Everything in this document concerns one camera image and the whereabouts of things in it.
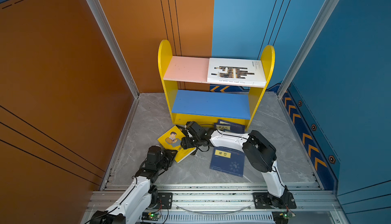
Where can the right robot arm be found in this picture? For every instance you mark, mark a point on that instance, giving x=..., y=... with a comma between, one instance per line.
x=260, y=153

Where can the aluminium frame post right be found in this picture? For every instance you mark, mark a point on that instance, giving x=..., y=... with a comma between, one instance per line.
x=320, y=21

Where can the navy book near shelf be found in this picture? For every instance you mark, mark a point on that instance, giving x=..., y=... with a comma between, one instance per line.
x=230, y=127

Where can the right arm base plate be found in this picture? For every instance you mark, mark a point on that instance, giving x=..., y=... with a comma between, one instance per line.
x=263, y=200

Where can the left green circuit board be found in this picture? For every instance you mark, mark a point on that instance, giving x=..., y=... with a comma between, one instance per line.
x=150, y=217

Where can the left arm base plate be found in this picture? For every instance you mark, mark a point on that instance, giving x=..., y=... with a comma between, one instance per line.
x=163, y=199

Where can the navy book rearmost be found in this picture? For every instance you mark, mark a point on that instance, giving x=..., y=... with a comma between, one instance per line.
x=225, y=122

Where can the yellow pink blue bookshelf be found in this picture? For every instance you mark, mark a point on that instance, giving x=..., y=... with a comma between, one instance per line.
x=207, y=107

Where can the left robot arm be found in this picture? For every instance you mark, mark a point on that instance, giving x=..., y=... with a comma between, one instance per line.
x=142, y=193

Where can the navy book lowest front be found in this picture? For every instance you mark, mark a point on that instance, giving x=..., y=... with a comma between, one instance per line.
x=228, y=161

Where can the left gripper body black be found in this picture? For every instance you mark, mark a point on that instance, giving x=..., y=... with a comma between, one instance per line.
x=166, y=160

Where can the right circuit board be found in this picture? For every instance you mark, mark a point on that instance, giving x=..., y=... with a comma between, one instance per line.
x=283, y=217

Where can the yellow cartoon cover book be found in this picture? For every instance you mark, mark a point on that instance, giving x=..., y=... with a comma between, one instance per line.
x=172, y=140

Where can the aluminium frame post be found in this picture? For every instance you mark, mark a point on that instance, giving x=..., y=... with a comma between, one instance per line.
x=111, y=41
x=320, y=21

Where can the aluminium frame post left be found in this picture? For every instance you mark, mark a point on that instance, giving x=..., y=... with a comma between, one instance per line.
x=111, y=41

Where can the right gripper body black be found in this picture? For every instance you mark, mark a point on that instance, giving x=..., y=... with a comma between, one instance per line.
x=189, y=142

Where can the white book brown pattern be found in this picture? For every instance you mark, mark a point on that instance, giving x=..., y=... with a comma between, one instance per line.
x=236, y=72

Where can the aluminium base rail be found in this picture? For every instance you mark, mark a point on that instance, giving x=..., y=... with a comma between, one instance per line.
x=213, y=200

